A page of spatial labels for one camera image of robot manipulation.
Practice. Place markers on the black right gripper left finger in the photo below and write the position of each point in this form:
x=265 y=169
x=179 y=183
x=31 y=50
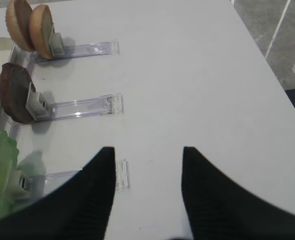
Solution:
x=78 y=210

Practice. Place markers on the sesame top bun half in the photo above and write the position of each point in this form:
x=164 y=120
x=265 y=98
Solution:
x=17 y=19

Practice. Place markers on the brown standing meat patty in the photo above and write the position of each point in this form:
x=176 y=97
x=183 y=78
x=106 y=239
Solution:
x=15 y=82

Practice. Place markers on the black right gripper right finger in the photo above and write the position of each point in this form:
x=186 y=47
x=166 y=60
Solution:
x=220 y=209

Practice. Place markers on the clear lettuce holder rail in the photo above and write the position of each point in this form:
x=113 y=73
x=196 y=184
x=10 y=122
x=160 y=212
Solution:
x=20 y=187

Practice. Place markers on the plain bun half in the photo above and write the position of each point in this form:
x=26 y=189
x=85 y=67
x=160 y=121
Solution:
x=40 y=30

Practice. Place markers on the standing green lettuce leaf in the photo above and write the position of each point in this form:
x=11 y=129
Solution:
x=0 y=172

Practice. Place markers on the clear patty holder rail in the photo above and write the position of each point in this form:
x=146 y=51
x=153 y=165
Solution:
x=36 y=109

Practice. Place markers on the clear bun holder rail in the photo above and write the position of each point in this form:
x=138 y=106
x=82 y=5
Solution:
x=60 y=51

